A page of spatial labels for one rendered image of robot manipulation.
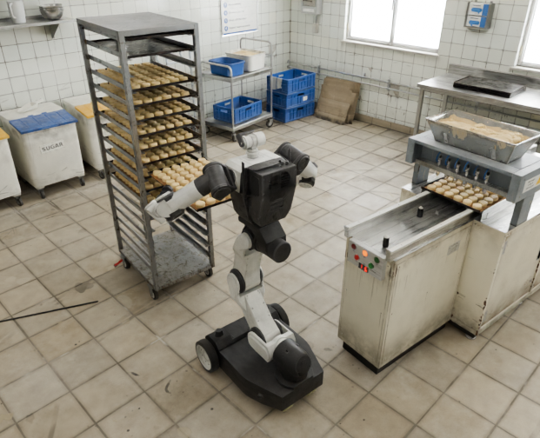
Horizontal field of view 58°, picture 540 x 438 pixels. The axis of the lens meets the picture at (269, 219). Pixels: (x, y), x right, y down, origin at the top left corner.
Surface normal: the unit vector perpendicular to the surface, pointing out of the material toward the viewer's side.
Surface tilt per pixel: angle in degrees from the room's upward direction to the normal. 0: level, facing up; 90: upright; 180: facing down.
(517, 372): 0
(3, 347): 0
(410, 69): 90
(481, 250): 90
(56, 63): 90
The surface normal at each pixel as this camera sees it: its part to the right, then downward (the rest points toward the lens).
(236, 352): 0.00, -0.87
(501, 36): -0.71, 0.35
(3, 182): 0.73, 0.39
